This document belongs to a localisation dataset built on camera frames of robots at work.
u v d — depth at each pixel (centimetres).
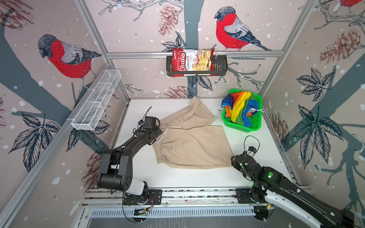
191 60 88
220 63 96
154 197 73
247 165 59
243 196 73
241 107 95
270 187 54
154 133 83
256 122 102
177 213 70
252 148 73
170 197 75
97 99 79
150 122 73
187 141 94
